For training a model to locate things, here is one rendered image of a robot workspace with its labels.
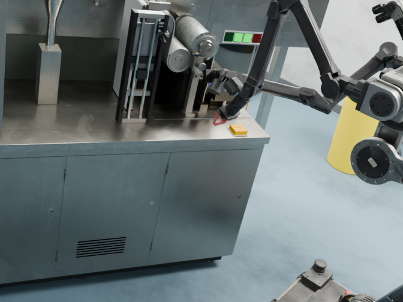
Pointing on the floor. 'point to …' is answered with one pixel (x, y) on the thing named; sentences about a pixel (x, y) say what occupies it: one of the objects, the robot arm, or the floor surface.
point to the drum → (349, 135)
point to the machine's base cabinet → (120, 209)
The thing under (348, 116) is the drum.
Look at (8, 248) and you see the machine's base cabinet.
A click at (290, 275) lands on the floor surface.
